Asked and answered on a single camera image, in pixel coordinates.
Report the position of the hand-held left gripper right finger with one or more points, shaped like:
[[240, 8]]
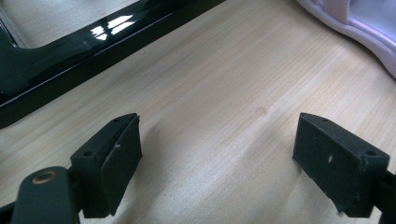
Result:
[[339, 168]]

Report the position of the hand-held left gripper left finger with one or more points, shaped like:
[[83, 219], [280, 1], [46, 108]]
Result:
[[115, 161]]

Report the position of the red and black shoe rack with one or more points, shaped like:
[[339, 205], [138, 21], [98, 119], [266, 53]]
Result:
[[62, 62]]

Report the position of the purple sandal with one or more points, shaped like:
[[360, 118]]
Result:
[[367, 28]]

